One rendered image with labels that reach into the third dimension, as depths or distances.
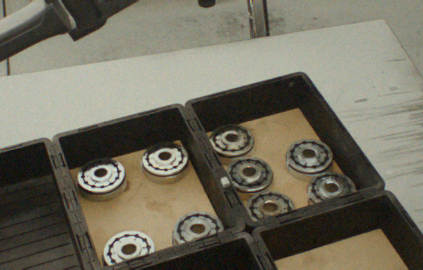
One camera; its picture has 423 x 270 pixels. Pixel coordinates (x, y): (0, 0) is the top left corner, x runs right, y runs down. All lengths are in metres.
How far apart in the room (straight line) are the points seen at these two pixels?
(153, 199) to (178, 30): 1.93
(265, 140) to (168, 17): 1.89
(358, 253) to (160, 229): 0.40
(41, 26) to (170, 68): 0.98
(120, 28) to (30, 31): 2.32
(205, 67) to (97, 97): 0.32
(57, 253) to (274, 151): 0.53
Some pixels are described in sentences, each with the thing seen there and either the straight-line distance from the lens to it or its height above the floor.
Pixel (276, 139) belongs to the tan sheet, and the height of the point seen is 0.83.
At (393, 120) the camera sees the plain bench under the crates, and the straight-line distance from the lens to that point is 2.17.
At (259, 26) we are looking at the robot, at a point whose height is 0.65.
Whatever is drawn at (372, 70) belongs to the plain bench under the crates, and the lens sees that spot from 2.32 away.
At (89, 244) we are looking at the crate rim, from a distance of 1.60.
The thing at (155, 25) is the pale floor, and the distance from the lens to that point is 3.68.
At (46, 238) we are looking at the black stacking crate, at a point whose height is 0.83.
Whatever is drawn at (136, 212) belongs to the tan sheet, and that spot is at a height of 0.83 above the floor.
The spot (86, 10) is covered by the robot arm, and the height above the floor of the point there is 1.38.
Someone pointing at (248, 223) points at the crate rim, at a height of 0.93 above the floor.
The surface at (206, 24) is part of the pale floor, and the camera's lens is 3.67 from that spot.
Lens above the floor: 2.14
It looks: 43 degrees down
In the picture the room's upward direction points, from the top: 2 degrees counter-clockwise
